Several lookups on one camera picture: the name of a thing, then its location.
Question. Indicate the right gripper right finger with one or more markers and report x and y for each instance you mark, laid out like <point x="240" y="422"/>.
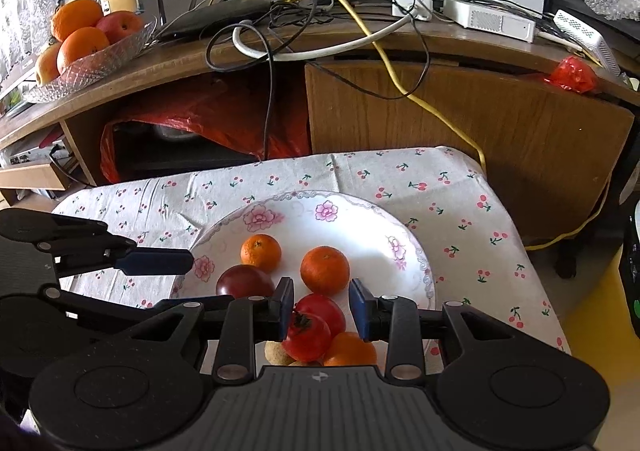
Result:
<point x="394" y="320"/>

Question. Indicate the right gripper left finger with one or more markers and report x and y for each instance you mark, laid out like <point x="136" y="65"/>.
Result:
<point x="248" y="322"/>

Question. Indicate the dark red plum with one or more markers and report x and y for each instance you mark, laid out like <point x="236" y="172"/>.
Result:
<point x="242" y="281"/>

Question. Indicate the beige wrinkled small fruit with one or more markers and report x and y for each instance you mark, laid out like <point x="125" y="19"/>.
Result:
<point x="275" y="354"/>

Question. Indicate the orange mandarin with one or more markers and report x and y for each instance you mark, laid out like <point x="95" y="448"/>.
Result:
<point x="325" y="270"/>
<point x="261" y="251"/>
<point x="347" y="348"/>

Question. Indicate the small red tomato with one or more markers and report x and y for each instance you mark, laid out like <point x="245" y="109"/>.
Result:
<point x="308" y="338"/>

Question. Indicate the bright red tomato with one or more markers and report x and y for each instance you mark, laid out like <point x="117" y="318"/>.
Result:
<point x="324" y="308"/>

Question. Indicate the white floral plate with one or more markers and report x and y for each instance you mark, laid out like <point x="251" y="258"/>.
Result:
<point x="381" y="251"/>

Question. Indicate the cherry print tablecloth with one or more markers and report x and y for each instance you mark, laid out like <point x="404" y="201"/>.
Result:
<point x="472" y="248"/>

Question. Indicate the glass fruit bowl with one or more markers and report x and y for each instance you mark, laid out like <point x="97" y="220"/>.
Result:
<point x="94" y="68"/>

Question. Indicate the yellow apple in bowl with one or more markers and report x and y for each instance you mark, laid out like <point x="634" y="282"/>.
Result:
<point x="47" y="65"/>

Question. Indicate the orange in bowl front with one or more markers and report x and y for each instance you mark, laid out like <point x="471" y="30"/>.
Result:
<point x="81" y="43"/>

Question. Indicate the orange in bowl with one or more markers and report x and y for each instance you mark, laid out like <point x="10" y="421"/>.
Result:
<point x="81" y="43"/>
<point x="75" y="15"/>

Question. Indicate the red bag under desk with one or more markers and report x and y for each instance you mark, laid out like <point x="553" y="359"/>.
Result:
<point x="244" y="112"/>

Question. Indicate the red apple in bowl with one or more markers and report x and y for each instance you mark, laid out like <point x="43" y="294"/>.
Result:
<point x="120" y="24"/>

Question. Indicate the orange in bowl top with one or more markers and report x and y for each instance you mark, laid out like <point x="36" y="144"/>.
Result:
<point x="75" y="15"/>

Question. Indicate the black bag trash bin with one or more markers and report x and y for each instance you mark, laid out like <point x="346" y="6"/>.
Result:
<point x="629" y="267"/>

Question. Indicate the wooden curved desk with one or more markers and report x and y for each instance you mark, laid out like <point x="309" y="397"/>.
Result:
<point x="551" y="155"/>

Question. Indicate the red plastic bag on desk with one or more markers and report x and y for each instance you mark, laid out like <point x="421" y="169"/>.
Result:
<point x="571" y="74"/>

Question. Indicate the white power adapter box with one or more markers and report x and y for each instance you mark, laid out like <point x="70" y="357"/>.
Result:
<point x="485" y="19"/>

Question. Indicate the white power strip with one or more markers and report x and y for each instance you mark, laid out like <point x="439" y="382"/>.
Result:
<point x="418" y="9"/>

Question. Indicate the white small device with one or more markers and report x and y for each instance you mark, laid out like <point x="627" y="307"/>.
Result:
<point x="590" y="39"/>

